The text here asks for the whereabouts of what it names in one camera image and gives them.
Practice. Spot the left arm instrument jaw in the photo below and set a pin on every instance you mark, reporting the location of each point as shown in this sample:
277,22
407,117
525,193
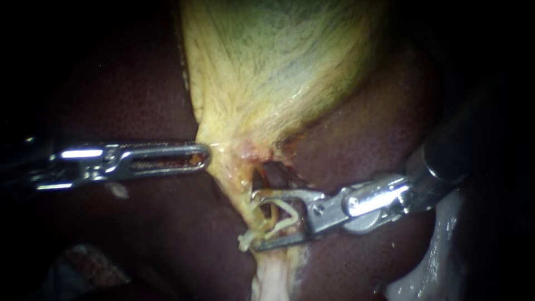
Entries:
167,149

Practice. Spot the right arm instrument jaw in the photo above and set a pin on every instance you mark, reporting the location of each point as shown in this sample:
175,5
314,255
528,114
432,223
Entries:
288,193
284,242

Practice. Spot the left arm instrument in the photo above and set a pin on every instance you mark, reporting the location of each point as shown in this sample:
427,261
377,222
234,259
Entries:
83,161

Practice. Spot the right arm instrument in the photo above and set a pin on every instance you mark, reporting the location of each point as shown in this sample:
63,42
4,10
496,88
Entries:
368,202

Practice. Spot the white clip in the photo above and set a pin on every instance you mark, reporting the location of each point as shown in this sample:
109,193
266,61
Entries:
288,220

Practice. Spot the gallbladder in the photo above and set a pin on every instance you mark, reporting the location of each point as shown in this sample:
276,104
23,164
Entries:
267,71

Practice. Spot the dark right arm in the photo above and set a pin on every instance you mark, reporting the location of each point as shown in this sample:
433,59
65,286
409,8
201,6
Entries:
468,134

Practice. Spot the thin tube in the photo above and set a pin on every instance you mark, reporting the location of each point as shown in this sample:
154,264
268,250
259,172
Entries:
272,215

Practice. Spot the pale fatty tissue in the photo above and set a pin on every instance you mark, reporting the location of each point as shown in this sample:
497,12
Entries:
434,267
271,276

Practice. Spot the dark red liver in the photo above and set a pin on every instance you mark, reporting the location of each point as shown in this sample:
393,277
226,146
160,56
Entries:
368,138

